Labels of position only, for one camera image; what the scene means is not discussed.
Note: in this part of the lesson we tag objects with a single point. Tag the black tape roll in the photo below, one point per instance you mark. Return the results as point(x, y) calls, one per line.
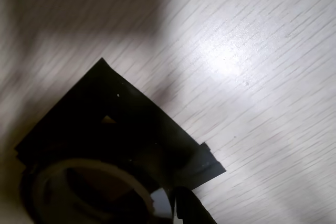
point(52, 182)

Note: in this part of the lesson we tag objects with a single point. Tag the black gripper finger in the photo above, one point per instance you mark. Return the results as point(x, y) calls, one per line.
point(136, 208)
point(191, 208)

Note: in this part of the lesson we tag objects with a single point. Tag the black tape square outline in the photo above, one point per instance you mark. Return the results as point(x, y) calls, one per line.
point(105, 95)

